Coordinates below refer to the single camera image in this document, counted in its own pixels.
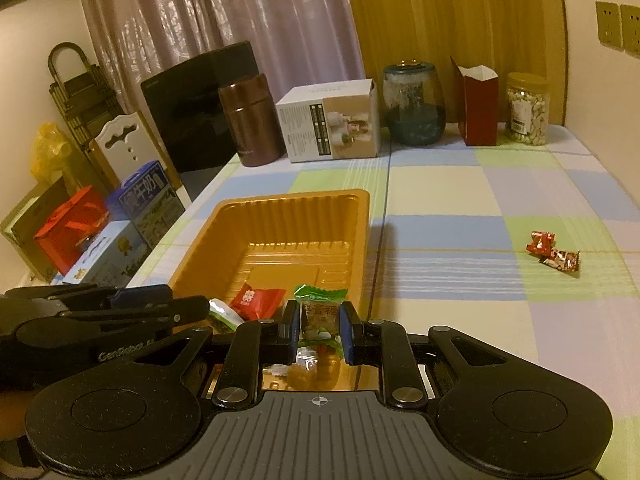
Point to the large red snack packet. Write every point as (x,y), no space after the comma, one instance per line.
(252,300)

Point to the long green snack packet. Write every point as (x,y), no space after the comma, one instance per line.
(222,312)

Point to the open red carton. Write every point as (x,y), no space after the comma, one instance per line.
(477,110)

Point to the red twisted candy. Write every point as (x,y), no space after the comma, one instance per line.
(541,242)

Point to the light blue box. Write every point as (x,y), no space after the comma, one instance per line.
(110,255)

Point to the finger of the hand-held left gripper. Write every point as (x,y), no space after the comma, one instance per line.
(185,307)
(145,296)

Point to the brown thermos flask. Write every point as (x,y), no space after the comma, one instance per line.
(252,120)

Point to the dark glass jar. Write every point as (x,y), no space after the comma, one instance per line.
(414,105)

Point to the blue milk carton box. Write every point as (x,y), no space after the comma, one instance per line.
(145,200)

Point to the yellow plastic bag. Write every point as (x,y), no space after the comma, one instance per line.
(52,152)

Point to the black case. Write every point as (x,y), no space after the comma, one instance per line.
(185,110)

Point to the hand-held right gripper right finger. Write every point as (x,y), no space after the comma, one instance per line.
(347,335)

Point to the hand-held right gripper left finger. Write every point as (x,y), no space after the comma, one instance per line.
(294,332)

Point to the red gift bag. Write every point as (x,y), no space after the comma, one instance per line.
(70,230)

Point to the red white candy wrapper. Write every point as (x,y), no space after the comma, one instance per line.
(560,261)

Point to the white printed cardboard box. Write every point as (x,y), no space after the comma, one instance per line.
(330,120)

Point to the clear snack packet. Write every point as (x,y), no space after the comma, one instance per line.
(305,362)

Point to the brown cardboard sheet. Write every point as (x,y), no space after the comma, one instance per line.
(25,215)

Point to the green yellow candy packet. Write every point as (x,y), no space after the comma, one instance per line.
(320,315)

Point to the dark folding rack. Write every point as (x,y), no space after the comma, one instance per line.
(80,90)

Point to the pale curtain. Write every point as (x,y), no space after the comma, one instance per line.
(225,5)

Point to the clear jar of nuts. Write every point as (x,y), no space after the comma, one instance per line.
(527,110)

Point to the white cutout board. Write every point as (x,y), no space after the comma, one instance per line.
(127,145)

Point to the orange plastic tray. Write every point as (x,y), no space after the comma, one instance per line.
(300,220)

